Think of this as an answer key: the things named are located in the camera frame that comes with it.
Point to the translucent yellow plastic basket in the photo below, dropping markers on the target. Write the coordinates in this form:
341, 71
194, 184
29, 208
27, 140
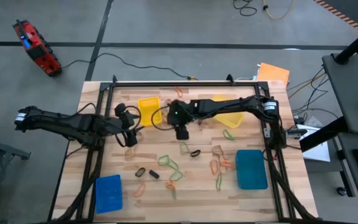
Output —
228, 119

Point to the teal plastic basket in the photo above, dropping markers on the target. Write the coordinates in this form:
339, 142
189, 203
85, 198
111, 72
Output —
251, 169

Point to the yellow perforated plastic basket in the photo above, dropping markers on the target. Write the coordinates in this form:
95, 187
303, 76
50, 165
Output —
149, 107

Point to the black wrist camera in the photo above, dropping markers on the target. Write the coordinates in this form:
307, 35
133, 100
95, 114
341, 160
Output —
131, 139
182, 132

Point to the orange paper sheet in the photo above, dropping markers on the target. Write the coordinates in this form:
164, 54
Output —
273, 74

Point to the tan rubber band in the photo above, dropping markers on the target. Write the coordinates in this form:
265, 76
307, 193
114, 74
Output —
220, 170
165, 101
126, 154
213, 149

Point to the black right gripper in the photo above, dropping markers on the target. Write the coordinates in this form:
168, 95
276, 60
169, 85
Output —
183, 112

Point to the black cart crossbar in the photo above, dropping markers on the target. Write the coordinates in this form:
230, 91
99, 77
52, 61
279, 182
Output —
322, 133

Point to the black caster wheel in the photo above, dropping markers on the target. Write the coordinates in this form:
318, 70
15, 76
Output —
341, 190

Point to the white paper sheet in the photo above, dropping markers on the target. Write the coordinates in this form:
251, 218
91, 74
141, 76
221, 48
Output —
317, 149

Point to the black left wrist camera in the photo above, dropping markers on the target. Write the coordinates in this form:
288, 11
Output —
131, 139

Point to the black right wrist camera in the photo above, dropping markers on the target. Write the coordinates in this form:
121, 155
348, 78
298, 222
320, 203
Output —
182, 132

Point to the blue perforated plastic basket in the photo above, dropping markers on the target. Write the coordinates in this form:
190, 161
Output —
109, 194

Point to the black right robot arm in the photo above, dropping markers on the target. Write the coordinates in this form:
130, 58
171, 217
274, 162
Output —
228, 105

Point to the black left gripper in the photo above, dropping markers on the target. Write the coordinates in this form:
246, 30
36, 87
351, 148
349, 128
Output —
126, 124

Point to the black pole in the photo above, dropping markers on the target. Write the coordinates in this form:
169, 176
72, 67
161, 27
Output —
356, 43

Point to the grey cart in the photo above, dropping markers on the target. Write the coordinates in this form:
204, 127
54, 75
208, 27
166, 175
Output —
353, 87

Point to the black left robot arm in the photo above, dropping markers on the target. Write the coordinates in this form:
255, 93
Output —
73, 124

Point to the green rubber band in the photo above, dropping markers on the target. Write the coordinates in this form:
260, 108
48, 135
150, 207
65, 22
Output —
217, 183
224, 133
176, 167
159, 161
180, 146
181, 176
174, 195

